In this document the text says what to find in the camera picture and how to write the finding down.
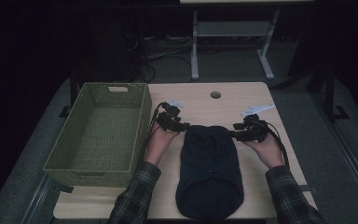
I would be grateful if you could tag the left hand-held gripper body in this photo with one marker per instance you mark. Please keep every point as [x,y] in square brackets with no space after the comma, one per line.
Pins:
[169,118]

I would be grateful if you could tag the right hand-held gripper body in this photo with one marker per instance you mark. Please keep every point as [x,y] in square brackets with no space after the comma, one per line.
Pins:
[256,126]

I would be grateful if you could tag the dark navy garment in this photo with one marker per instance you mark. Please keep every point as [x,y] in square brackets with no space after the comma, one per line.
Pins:
[209,174]

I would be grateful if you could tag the person's left hand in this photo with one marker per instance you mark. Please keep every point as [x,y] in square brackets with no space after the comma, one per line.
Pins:
[159,143]

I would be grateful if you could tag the person's right hand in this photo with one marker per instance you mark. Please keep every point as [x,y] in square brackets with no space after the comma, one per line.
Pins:
[268,152]

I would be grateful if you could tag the green woven basket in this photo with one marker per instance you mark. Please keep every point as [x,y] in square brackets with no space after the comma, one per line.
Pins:
[102,137]

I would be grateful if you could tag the black metal stand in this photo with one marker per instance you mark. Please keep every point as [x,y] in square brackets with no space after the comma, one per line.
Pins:
[327,90]

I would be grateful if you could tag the white metal stand frame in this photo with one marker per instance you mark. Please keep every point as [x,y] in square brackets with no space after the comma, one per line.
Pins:
[233,29]

